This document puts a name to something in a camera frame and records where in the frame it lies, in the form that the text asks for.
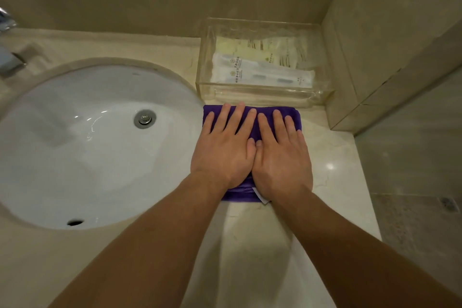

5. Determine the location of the clear acrylic amenity tray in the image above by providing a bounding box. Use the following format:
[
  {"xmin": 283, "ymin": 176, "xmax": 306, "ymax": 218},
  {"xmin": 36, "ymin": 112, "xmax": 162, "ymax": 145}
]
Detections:
[{"xmin": 195, "ymin": 18, "xmax": 334, "ymax": 108}]

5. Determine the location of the person's left hand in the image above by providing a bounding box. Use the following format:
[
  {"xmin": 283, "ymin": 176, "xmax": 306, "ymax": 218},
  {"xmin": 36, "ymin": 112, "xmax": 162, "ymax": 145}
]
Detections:
[{"xmin": 190, "ymin": 103, "xmax": 257, "ymax": 191}]

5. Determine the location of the white toothbrush packet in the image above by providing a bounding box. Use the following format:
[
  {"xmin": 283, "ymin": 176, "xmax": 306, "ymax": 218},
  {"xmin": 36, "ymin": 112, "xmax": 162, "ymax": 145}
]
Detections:
[
  {"xmin": 210, "ymin": 67, "xmax": 314, "ymax": 89},
  {"xmin": 212, "ymin": 52, "xmax": 307, "ymax": 73}
]

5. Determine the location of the white oval sink basin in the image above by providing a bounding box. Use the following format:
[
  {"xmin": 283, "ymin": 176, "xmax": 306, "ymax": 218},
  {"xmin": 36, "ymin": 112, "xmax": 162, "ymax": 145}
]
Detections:
[{"xmin": 0, "ymin": 58, "xmax": 205, "ymax": 230}]

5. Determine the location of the chrome faucet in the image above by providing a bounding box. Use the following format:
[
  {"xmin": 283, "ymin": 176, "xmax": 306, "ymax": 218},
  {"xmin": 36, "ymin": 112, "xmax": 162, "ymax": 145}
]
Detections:
[{"xmin": 0, "ymin": 7, "xmax": 27, "ymax": 79}]

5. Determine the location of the chrome sink drain stopper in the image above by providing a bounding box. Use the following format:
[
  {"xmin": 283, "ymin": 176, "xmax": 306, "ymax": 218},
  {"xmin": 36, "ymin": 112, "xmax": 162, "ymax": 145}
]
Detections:
[{"xmin": 134, "ymin": 109, "xmax": 157, "ymax": 129}]

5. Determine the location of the person's left forearm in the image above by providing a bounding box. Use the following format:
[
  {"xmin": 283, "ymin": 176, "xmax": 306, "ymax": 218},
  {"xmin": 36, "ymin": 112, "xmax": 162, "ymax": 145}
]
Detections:
[{"xmin": 47, "ymin": 173, "xmax": 229, "ymax": 308}]

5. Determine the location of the pale yellow amenity packet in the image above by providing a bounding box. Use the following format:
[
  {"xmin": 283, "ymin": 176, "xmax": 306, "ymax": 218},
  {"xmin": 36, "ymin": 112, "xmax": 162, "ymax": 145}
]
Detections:
[
  {"xmin": 215, "ymin": 36, "xmax": 264, "ymax": 63},
  {"xmin": 253, "ymin": 37, "xmax": 308, "ymax": 69}
]

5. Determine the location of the person's right hand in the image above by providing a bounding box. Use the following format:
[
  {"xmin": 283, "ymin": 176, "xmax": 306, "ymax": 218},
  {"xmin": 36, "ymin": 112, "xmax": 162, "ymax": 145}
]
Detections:
[{"xmin": 251, "ymin": 109, "xmax": 314, "ymax": 203}]

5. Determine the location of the person's right forearm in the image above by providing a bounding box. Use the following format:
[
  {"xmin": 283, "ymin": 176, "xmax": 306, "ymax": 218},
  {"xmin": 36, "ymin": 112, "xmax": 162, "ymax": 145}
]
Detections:
[{"xmin": 271, "ymin": 189, "xmax": 462, "ymax": 308}]

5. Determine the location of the purple cleaning cloth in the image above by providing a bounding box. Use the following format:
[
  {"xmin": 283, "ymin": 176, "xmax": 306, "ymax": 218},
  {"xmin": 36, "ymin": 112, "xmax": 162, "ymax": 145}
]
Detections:
[{"xmin": 202, "ymin": 104, "xmax": 302, "ymax": 204}]

